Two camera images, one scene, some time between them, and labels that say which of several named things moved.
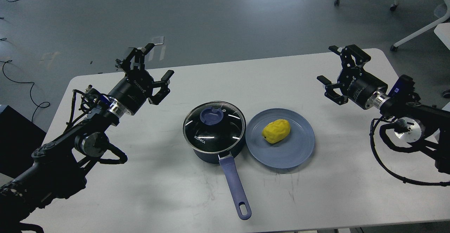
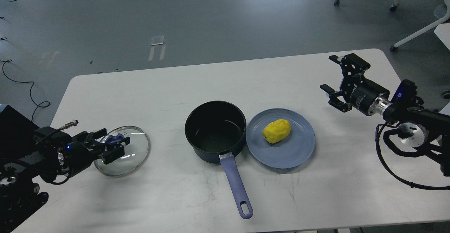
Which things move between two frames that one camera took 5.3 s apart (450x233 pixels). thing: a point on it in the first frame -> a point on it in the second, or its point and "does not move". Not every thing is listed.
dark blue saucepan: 212,130 does not move
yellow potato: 276,131 does not move
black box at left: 19,136 does not move
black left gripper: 134,90 -> 83,148
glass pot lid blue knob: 211,116 -> 114,138
